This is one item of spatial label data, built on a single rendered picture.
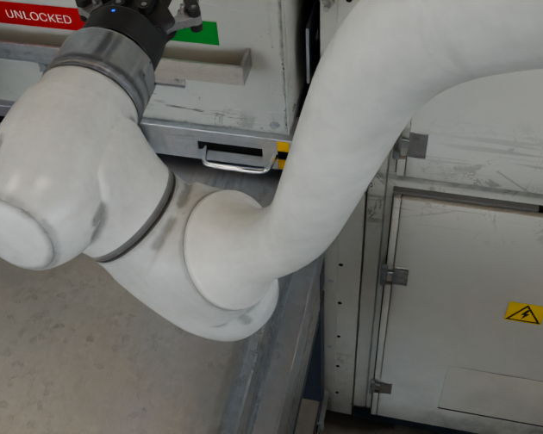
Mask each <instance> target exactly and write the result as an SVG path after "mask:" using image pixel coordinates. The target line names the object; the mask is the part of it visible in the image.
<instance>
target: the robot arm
mask: <svg viewBox="0 0 543 434"><path fill-rule="evenodd" d="M171 1H172V0H75V2H76V5H77V8H78V13H79V16H80V19H81V21H82V22H85V24H84V26H83V27H82V28H81V29H79V30H77V31H75V32H73V33H72V34H70V35H69V36H68V37H67V38H66V39H65V41H64V42H63V44H62V46H61V47H60V49H59V50H58V52H57V53H56V55H55V56H54V58H53V60H52V62H51V63H50V64H49V65H48V66H47V68H46V70H45V71H44V72H43V74H42V76H41V79H40V80H39V81H38V82H37V83H36V84H34V85H33V86H31V87H29V88H28V89H27V90H25V91H24V92H23V93H22V95H21V96H20V97H19V98H18V100H17V101H16V102H15V103H14V105H13V106H12V107H11V109H10V110H9V112H8V114H6V115H5V117H4V118H3V120H2V122H1V124H0V258H1V259H3V260H5V261H7V262H8V263H10V264H14V265H15V266H18V267H21V268H24V269H27V270H48V269H51V268H53V267H56V266H59V265H61V264H64V263H66V262H68V261H70V260H71V259H73V258H75V257H76V256H78V255H79V254H81V253H82V252H83V253H84V254H86V255H88V256H89V257H91V258H93V259H94V260H96V261H97V262H98V263H99V264H100V265H102V266H103V267H104V268H105V269H106V270H107V271H108V272H109V273H110V274H111V275H112V276H113V278H114V279H115V280H116V281H117V282H118V283H119V284H121V285H122V286H123V287H124V288H125V289H126V290H127V291H128V292H129V293H131V294H132V295H133V296H134V297H136V298H137V299H138V300H140V301H141V302H143V303H144V304H145V305H147V306H148V307H150V308H151V309H152V310H153V311H154V312H156V313H158V314H159V315H161V316H162V317H164V318H165V319H167V320H169V321H171V322H172V323H173V324H174V325H176V326H178V327H180V328H182V329H183V330H185V331H187V332H190V333H193V334H195V335H197V336H200V337H203V338H208V339H212V340H217V341H237V340H241V339H243V338H247V337H249V336H251V335H253V334H254V333H255V332H256V331H258V330H259V329H260V328H261V327H262V326H263V325H264V324H265V323H266V322H267V321H268V319H269V318H270V317H271V316H272V314H273V312H274V310H275V308H276V306H277V304H278V293H279V288H278V278H279V277H282V276H286V275H289V274H290V273H292V272H295V271H297V270H299V269H301V268H302V267H304V266H306V265H308V264H310V263H311V262H313V261H314V260H315V259H317V258H318V257H319V256H320V255H321V254H322V253H323V252H324V251H325V250H326V249H327V248H328V247H329V246H330V245H331V244H332V242H333V241H334V240H335V238H336V237H337V235H338V234H339V233H340V231H341V229H342V227H343V226H344V225H345V224H346V222H347V220H348V218H349V217H350V215H351V213H352V212H353V210H354V209H355V207H356V206H357V204H358V202H359V200H360V199H361V197H362V195H363V194H364V193H365V191H366V189H367V188H368V186H369V184H370V183H371V180H372V179H373V178H374V177H375V175H376V173H377V172H378V169H379V168H380V166H381V165H382V163H383V161H384V160H385V158H386V157H387V155H388V153H389V152H390V150H391V148H392V146H393V145H394V144H395V143H396V140H397V139H398V137H399V136H400V134H401V132H402V131H403V129H404V128H405V127H406V125H407V124H408V123H409V121H410V120H411V119H412V118H413V116H414V115H415V114H416V113H417V111H418V110H419V109H420V108H421V107H422V106H423V105H425V104H426V103H427V102H429V101H430V100H431V99H432V98H433V97H435V96H437V95H438V94H439V93H441V92H443V91H445V90H447V89H450V88H452V87H453V86H455V85H457V84H462V83H464V82H468V81H471V80H474V79H477V78H483V77H488V76H492V75H497V74H503V73H510V72H516V71H529V70H537V69H543V0H359V2H358V3H357V4H356V5H355V6H354V7H353V9H352V10H351V11H350V13H349V14H348V15H347V16H346V18H345V19H344V21H343V22H342V23H341V25H340V26H339V27H338V29H337V30H336V32H335V33H334V36H333V37H332V39H331V40H330V41H329V43H328V45H327V47H326V49H325V51H324V53H323V55H322V56H321V59H320V61H319V64H318V66H317V67H316V70H315V74H314V76H313V78H312V81H311V84H310V86H309V91H308V94H307V96H306V99H305V102H304V105H303V109H302V112H301V114H300V117H299V121H298V123H297V126H296V131H295V133H294V137H293V140H292V142H291V145H290V150H289V153H288V156H287V159H286V161H285V164H284V169H283V172H282V175H281V177H280V180H279V184H278V188H277V191H276V194H275V196H274V199H273V201H272V203H271V205H270V206H268V207H265V208H262V207H261V206H260V205H259V204H258V203H257V202H256V201H255V200H254V199H253V198H252V197H251V196H249V195H247V194H245V193H242V192H240V191H237V190H225V189H218V188H215V187H211V186H209V185H206V184H203V183H200V182H194V183H187V182H186V181H184V180H183V179H181V178H180V177H179V176H177V175H176V174H175V173H174V172H172V171H171V170H170V169H169V168H168V167H167V166H166V165H165V164H164V163H163V162H162V161H161V159H160V158H159V157H158V156H157V154H156V153H155V152H154V150H153V149H152V147H151V146H150V145H149V143H148V142H147V140H146V138H145V136H144V134H143V133H142V131H141V130H140V128H139V125H140V122H141V119H142V116H143V113H144V111H145V109H146V107H147V105H148V103H149V101H150V99H151V96H152V94H153V92H154V90H155V86H156V82H155V75H154V72H155V70H156V68H157V66H158V64H159V62H160V60H161V57H162V55H163V52H164V49H165V44H166V43H167V42H168V41H170V40H172V39H173V38H174V37H175V35H176V33H177V30H179V29H183V28H188V27H190V30H191V31H192V32H194V33H198V32H201V31H202V30H203V22H202V16H201V10H200V6H199V0H183V2H182V3H181V4H179V7H180V9H179V10H178V14H177V15H176V16H174V17H173V16H172V13H171V12H170V10H169V9H168V7H169V5H170V3H171Z"/></svg>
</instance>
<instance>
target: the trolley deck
mask: <svg viewBox="0 0 543 434"><path fill-rule="evenodd" d="M156 154H157V156H158V157H159V158H160V159H161V161H162V162H163V163H164V164H165V165H166V166H167V167H168V168H169V169H170V170H171V171H172V172H174V173H175V174H176V175H177V176H179V177H180V178H181V179H183V180H184V181H186V182H187V183H194V182H199V183H203V184H206V185H209V186H211V187H215V188H218V189H225V190H237V191H240V192H242V193H245V194H247V195H249V196H251V197H252V198H253V199H254V200H255V201H256V202H257V203H258V204H259V205H260V206H261V207H262V208H265V207H268V206H270V205H271V204H272V201H273V199H274V196H275V194H276V191H277V188H278V184H279V180H280V177H281V175H282V172H283V170H280V169H278V170H276V169H271V170H270V171H269V172H267V173H265V174H253V173H245V172H238V171H230V170H220V169H214V168H209V167H207V166H204V165H203V163H202V160H201V159H200V158H188V157H181V156H174V155H168V154H161V153H156ZM324 256H325V251H324V252H323V253H322V254H321V255H320V256H319V257H318V258H317V259H315V260H314V261H313V262H311V263H309V264H308V265H306V266H304V267H302V268H301V269H299V270H297V271H295V272H294V274H293V277H292V281H291V285H290V291H289V294H288V298H287V301H286V305H285V309H284V315H283V318H282V321H281V325H280V328H279V332H278V338H277V342H276V345H275V349H274V352H273V356H272V360H271V366H270V369H269V373H268V376H267V380H266V384H265V389H264V392H263V396H262V400H261V403H260V407H259V413H258V417H257V420H256V424H255V427H254V431H253V434H284V431H285V426H286V423H287V418H288V415H289V411H290V404H291V400H292V396H293V393H294V388H295V385H296V378H297V374H298V370H299V366H300V362H301V358H302V353H303V347H304V343H305V339H306V335H307V331H308V328H309V321H310V316H311V313H312V309H313V305H314V301H315V294H316V290H317V286H318V282H319V278H320V274H321V267H322V264H323V259H324ZM242 342H243V339H241V340H237V341H217V340H212V339H208V338H203V337H200V336H197V335H195V334H193V333H190V332H187V331H185V330H183V329H182V328H180V327H178V326H176V325H174V324H173V323H172V322H171V321H169V320H167V319H165V318H164V317H162V316H161V315H159V314H158V313H156V312H154V311H153V310H152V309H151V308H150V307H148V306H147V305H145V304H144V303H143V302H141V301H140V300H138V299H137V298H136V297H134V296H133V295H132V294H131V293H129V292H128V291H127V290H126V289H125V288H124V287H123V286H122V285H121V284H119V283H118V282H117V281H116V280H115V279H114V278H113V276H112V275H111V274H110V273H109V272H108V271H107V270H106V269H105V268H104V267H103V266H102V265H100V264H99V263H98V262H97V261H96V260H94V259H93V258H91V257H89V256H88V255H86V254H84V253H83V252H82V253H81V254H79V255H78V256H76V257H75V258H73V259H71V260H70V261H68V262H66V263H63V264H61V265H59V266H56V267H53V268H51V269H48V270H27V269H24V268H21V267H18V266H15V265H14V264H11V263H8V262H7V261H5V260H3V259H1V258H0V434H216V433H217V430H218V426H219V424H220V420H221V417H222V412H223V408H224V406H225V402H226V399H227V396H228V390H229V387H230V384H231V381H232V378H233V374H234V369H235V366H236V363H237V360H238V356H239V354H240V348H241V345H242Z"/></svg>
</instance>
